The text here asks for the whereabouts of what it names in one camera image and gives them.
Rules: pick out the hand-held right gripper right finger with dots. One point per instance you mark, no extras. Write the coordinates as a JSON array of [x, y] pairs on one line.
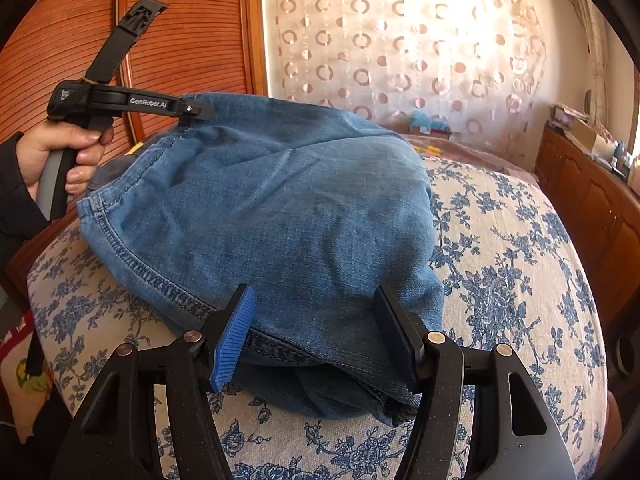
[[395, 340]]

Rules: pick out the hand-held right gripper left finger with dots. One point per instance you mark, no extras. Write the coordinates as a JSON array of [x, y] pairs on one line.
[[235, 340]]

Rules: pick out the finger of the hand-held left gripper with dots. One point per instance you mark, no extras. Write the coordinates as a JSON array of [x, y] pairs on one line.
[[192, 107]]

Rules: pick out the light blue jeans pants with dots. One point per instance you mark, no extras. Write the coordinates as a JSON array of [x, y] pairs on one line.
[[280, 210]]

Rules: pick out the person's left forearm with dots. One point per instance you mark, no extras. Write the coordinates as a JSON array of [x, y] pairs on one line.
[[15, 210]]

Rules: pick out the person's left hand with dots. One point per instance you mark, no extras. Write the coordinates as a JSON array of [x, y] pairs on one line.
[[50, 142]]

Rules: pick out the blue floral bedsheet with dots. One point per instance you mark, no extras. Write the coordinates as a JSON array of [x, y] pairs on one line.
[[510, 270]]

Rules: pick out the colourful floral blanket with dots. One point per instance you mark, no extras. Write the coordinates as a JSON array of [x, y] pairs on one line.
[[475, 152]]

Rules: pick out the circle-patterned sheer curtain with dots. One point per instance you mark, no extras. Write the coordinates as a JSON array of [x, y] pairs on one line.
[[400, 45]]

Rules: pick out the cardboard box with blue tissue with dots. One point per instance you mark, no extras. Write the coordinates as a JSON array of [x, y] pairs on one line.
[[430, 126]]

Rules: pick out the red yellow patterned cloth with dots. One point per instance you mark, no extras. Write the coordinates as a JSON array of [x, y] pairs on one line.
[[20, 380]]

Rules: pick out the wooden side cabinet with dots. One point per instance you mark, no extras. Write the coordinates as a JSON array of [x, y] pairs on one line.
[[595, 195]]

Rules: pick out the open flat cardboard box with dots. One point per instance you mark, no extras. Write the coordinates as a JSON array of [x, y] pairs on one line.
[[590, 137]]

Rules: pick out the stack of papers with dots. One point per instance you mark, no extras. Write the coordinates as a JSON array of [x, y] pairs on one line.
[[567, 115]]

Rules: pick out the tied floral window curtain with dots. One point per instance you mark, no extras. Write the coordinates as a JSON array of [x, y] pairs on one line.
[[595, 60]]

